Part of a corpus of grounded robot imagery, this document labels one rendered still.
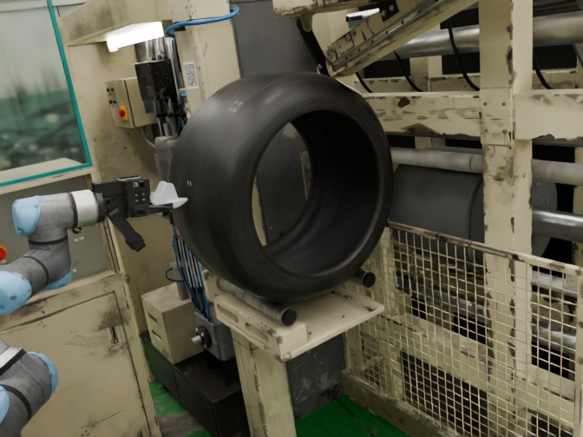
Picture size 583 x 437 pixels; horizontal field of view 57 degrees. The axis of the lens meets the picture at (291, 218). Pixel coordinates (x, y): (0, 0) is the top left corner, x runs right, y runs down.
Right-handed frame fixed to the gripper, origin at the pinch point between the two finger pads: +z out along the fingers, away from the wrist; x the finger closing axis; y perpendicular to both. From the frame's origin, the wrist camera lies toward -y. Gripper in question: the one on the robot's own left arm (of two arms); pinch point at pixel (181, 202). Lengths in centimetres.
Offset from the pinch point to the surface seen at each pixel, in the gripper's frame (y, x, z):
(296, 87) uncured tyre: 25.5, -11.0, 26.2
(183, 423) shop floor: -121, 91, 31
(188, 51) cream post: 37, 30, 19
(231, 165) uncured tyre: 9.2, -11.4, 7.4
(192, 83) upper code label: 27.7, 31.7, 19.9
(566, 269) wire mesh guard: -16, -58, 66
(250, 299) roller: -30.7, 4.3, 19.5
